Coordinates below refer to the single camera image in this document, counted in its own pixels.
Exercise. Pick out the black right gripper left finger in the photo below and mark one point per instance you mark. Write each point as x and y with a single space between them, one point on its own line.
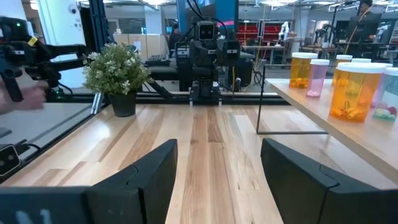
149 193

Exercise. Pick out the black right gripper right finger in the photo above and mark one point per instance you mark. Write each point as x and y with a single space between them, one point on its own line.
304 199

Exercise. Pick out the wide orange pill bottle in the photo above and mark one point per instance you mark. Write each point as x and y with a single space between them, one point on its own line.
300 73
354 93

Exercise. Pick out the clear pill bottle coloured pills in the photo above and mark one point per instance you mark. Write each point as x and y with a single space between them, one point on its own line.
390 93

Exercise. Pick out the small orange pill bottle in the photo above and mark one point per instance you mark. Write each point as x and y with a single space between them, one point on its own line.
344 57

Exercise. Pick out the teal pill bottle white cap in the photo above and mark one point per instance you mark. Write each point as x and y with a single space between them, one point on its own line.
361 60

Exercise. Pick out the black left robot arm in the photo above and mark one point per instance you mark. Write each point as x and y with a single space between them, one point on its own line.
205 90

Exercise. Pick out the wooden shelf black metal legs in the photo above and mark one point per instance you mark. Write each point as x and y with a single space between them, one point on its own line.
342 130

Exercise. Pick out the person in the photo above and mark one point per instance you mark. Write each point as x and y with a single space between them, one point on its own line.
174 37
363 25

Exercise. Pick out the red storage shelving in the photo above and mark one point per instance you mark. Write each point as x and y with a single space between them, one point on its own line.
248 31

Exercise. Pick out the light wooden cabinet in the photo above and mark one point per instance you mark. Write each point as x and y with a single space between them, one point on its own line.
149 46

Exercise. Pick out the potted plant white flowers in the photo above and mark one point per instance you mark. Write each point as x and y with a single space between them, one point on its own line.
115 71

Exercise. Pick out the person's hand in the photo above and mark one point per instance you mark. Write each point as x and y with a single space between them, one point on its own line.
28 99

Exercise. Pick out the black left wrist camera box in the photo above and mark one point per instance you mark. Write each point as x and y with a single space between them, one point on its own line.
206 31

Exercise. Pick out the black aluminium table frame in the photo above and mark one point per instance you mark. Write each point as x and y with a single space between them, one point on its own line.
242 100

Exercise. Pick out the silver metal bracket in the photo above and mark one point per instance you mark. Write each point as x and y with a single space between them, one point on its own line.
97 102

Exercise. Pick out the black table-level camera box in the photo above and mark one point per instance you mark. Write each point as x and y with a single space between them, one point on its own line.
8 160

